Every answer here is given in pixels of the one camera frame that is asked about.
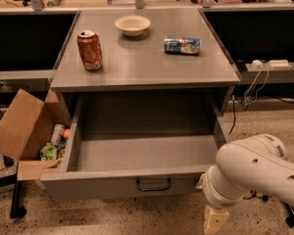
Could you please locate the green snack bag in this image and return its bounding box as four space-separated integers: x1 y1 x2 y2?
39 142 57 161

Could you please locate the black drawer handle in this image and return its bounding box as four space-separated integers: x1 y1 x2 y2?
136 178 172 192

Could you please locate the grey cabinet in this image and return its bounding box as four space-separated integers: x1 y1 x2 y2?
51 8 240 133

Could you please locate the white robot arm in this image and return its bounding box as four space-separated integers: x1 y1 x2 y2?
199 134 294 210

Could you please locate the white bowl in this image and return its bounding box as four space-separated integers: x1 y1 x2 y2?
115 15 151 37

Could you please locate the orange fruit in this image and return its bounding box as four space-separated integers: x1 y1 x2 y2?
63 129 71 139

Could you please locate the black stand leg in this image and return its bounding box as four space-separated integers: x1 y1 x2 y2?
285 204 294 228
10 181 26 219

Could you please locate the blue crushed can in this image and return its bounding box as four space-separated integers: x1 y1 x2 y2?
164 37 201 55

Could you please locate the black stand leg right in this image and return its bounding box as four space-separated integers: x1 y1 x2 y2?
285 204 294 228

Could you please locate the black stand leg left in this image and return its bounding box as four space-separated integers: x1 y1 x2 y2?
10 181 26 219

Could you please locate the grey top drawer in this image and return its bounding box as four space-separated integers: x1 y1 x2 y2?
42 92 228 201

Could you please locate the cardboard box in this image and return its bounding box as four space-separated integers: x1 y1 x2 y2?
0 89 71 181

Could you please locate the red soda can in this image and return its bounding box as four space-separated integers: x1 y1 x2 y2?
76 29 103 71

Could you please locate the silver can in box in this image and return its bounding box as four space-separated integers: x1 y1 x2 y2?
51 124 65 145

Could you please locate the white power strip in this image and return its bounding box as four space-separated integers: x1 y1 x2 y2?
251 60 291 70

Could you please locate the black hanging cable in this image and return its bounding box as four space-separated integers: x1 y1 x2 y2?
228 94 237 135

